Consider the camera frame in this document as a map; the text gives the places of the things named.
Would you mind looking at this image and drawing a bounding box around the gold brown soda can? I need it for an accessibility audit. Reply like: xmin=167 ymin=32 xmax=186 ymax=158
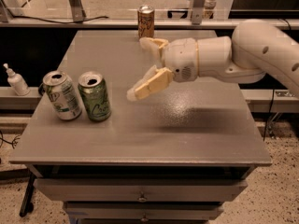
xmin=137 ymin=5 xmax=155 ymax=37

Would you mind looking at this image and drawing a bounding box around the metal bracket post right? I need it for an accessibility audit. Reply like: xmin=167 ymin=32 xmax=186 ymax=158
xmin=192 ymin=0 xmax=206 ymax=25

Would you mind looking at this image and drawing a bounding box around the metal bracket post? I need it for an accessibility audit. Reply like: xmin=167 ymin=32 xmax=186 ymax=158
xmin=192 ymin=0 xmax=206 ymax=25
xmin=68 ymin=0 xmax=86 ymax=22

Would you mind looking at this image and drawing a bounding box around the metal bracket post left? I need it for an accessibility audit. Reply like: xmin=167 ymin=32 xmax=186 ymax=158
xmin=68 ymin=0 xmax=86 ymax=22

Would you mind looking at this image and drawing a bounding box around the lower grey drawer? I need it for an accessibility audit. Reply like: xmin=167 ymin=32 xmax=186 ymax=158
xmin=64 ymin=202 xmax=223 ymax=221

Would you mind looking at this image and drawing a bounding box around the white pump lotion bottle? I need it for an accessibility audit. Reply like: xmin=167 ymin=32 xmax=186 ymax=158
xmin=3 ymin=63 xmax=30 ymax=96

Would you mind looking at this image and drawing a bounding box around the green soda can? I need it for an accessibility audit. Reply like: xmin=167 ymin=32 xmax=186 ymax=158
xmin=78 ymin=71 xmax=111 ymax=121

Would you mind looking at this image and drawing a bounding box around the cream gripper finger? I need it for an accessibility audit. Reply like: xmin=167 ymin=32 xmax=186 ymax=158
xmin=126 ymin=65 xmax=174 ymax=102
xmin=139 ymin=37 xmax=169 ymax=63

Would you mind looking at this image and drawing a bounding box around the grey drawer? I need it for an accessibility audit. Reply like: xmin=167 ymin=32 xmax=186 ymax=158
xmin=64 ymin=202 xmax=223 ymax=221
xmin=35 ymin=178 xmax=248 ymax=203

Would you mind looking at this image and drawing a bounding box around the black cable on ledge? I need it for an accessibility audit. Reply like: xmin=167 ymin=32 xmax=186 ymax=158
xmin=12 ymin=14 xmax=110 ymax=24

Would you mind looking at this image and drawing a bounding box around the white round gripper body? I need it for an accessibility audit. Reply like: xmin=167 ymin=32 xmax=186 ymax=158
xmin=162 ymin=38 xmax=199 ymax=82

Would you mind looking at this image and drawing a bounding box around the black table leg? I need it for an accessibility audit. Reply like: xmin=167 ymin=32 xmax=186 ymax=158
xmin=20 ymin=174 xmax=36 ymax=217

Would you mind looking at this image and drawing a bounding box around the white green 7up can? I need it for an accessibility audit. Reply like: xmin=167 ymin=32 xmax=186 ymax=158
xmin=43 ymin=70 xmax=82 ymax=120

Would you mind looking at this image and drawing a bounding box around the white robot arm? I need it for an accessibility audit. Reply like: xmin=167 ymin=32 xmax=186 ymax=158
xmin=127 ymin=20 xmax=299 ymax=101

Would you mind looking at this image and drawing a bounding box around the upper grey drawer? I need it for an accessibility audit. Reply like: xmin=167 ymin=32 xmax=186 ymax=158
xmin=35 ymin=178 xmax=248 ymax=203

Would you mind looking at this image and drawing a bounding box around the grey drawer cabinet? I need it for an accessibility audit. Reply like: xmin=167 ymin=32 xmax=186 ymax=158
xmin=11 ymin=30 xmax=271 ymax=224

